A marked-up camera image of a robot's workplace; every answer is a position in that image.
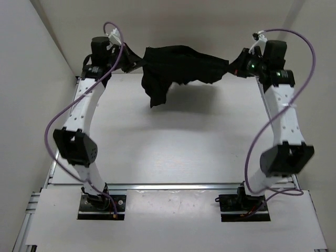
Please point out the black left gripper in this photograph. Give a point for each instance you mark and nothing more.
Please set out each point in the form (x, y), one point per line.
(132, 61)

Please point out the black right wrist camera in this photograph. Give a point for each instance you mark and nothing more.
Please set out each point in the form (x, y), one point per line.
(274, 53)

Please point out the white front cover board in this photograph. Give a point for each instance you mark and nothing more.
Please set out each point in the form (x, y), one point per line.
(173, 221)

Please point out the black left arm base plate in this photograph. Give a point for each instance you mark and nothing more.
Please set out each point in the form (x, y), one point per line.
(91, 209)

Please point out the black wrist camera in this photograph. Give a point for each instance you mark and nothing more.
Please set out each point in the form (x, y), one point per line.
(100, 51)
(274, 53)

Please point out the black pleated skirt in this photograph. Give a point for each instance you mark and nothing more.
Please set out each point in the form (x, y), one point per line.
(177, 64)

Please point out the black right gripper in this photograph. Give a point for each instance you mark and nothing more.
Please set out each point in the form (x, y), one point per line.
(237, 67)

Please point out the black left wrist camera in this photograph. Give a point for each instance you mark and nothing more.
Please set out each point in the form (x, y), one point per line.
(100, 51)

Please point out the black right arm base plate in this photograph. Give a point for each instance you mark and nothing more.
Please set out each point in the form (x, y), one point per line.
(238, 208)

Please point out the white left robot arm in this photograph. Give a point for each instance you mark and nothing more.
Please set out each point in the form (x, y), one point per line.
(73, 140)

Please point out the aluminium table frame rail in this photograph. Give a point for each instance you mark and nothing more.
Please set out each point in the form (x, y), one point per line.
(198, 139)

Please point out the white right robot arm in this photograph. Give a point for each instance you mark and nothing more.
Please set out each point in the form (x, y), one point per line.
(289, 152)

